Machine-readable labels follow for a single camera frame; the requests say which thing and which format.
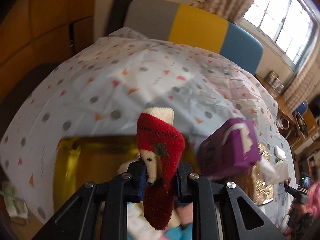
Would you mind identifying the grey yellow blue sofa back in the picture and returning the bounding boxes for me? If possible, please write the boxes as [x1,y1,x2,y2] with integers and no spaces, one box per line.
[124,0,264,74]

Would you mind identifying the gold ornate tissue box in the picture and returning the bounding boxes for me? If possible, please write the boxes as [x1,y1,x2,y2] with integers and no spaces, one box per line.
[251,142,275,206]

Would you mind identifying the purple cardboard box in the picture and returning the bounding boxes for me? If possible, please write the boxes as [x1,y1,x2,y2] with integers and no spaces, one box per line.
[196,118,261,180]

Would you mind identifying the window with white frame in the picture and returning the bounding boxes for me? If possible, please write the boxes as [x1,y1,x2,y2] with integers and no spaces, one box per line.
[243,0,316,70]

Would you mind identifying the jars on desk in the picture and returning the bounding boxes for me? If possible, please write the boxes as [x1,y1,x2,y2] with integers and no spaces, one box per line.
[265,70,284,94]

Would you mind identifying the black rolled mat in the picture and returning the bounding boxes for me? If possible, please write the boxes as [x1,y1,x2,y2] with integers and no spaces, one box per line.
[105,0,134,35]

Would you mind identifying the wooden wardrobe panels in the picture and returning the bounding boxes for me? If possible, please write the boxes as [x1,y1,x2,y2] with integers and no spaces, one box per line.
[1,0,95,98]

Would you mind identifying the wooden side desk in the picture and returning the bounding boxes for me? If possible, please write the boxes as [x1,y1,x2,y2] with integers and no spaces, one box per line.
[255,74,318,148]

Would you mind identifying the white sponge block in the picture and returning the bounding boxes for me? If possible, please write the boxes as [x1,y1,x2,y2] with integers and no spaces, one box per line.
[274,146,286,161]

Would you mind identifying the red christmas sock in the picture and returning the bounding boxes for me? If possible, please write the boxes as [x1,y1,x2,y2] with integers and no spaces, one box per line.
[136,107,185,230]

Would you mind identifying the blue folding chair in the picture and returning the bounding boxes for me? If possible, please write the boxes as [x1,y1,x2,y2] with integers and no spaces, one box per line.
[296,100,308,116]

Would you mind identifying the gold metal tin tray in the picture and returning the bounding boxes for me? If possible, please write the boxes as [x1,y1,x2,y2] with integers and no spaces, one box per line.
[52,135,201,213]

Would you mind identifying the patterned white tablecloth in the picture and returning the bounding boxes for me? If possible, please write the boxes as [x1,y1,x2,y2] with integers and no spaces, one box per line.
[1,28,296,222]

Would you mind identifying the blue plush elephant toy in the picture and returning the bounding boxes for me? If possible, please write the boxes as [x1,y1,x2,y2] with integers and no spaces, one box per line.
[164,224,193,240]

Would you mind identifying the pink blue rolled towel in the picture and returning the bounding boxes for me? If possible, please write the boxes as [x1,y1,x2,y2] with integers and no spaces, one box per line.
[174,199,193,230]

